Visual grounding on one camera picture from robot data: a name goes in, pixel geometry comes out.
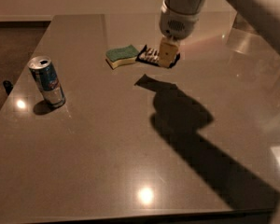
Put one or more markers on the small black object on floor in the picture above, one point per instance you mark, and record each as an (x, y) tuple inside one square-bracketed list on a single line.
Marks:
[(8, 86)]

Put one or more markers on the blue silver energy drink can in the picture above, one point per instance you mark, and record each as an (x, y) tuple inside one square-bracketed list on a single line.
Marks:
[(46, 79)]

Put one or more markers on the silver metal stand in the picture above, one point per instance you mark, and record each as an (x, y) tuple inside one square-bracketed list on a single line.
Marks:
[(242, 37)]

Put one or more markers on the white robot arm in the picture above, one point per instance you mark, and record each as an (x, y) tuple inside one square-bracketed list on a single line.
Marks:
[(263, 16)]

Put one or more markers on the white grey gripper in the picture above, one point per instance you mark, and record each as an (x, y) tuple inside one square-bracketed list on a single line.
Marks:
[(176, 24)]

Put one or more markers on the green and yellow sponge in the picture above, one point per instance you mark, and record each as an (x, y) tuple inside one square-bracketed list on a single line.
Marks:
[(121, 56)]

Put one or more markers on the black rxbar chocolate wrapper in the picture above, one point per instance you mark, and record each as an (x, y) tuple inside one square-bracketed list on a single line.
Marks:
[(151, 56)]

